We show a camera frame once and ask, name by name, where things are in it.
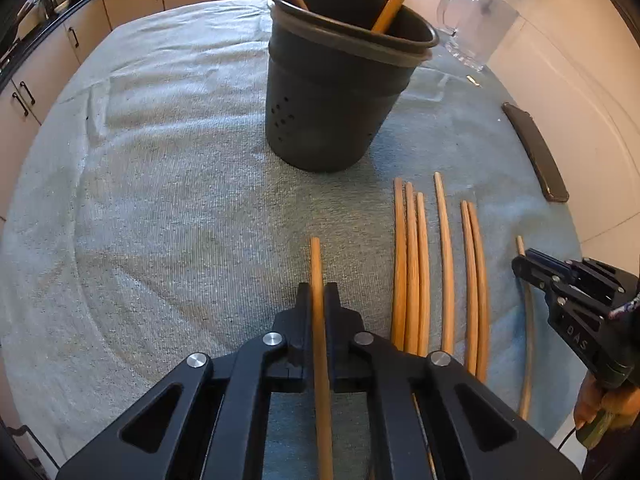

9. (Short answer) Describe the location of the black perforated utensil holder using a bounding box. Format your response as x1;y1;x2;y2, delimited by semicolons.
265;0;440;173

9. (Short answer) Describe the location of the person's right hand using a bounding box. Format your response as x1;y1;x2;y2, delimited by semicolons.
573;376;640;430

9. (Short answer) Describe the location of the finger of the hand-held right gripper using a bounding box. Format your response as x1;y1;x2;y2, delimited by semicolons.
527;248;576;283
512;255;566;307

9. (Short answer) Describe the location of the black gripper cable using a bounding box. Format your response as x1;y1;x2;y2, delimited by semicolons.
0;424;58;476

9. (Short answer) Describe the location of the blue-grey towel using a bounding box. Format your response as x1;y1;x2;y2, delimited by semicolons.
0;0;583;480

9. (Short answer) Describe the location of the black kitchen countertop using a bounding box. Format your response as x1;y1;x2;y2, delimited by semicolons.
0;0;166;91

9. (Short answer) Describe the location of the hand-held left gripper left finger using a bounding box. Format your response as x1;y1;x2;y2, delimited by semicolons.
56;283;315;480

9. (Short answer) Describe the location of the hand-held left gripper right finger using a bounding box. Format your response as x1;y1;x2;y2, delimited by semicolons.
324;283;583;480

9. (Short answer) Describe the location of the black smartphone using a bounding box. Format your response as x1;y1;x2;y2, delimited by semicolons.
501;102;571;204

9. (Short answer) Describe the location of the patterned fabric sleeve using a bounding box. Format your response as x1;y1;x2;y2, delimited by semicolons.
607;287;640;319

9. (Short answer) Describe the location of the bunch of wooden chopsticks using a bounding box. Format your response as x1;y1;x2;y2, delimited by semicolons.
390;171;490;480

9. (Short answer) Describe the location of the clear glass mug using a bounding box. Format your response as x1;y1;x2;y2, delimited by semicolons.
436;0;521;72

